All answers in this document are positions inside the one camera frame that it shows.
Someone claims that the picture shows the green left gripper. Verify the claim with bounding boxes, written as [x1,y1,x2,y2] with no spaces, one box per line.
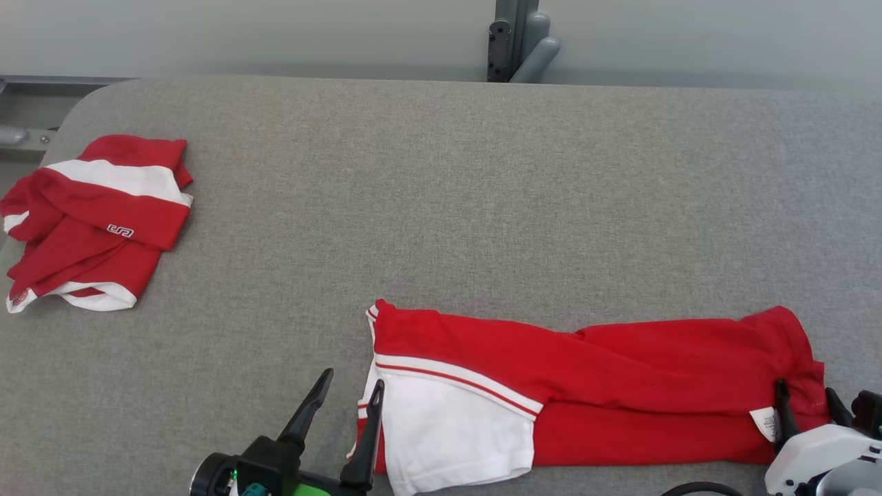
[277,367,386,496]

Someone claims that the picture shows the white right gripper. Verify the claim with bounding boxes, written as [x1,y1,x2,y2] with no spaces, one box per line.
[764,378,882,496]

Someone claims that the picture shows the red Bulls 23 jersey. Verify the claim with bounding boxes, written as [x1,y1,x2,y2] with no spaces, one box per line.
[346,298,832,496]

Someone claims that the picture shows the red white shorts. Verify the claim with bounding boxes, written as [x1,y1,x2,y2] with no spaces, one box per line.
[0,134,195,315]

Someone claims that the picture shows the black cable loop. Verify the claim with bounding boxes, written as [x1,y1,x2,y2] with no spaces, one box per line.
[661,481,747,496]

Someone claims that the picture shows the grey metal post with bracket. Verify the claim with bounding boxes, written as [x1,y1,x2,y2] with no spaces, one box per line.
[486,0,562,84]

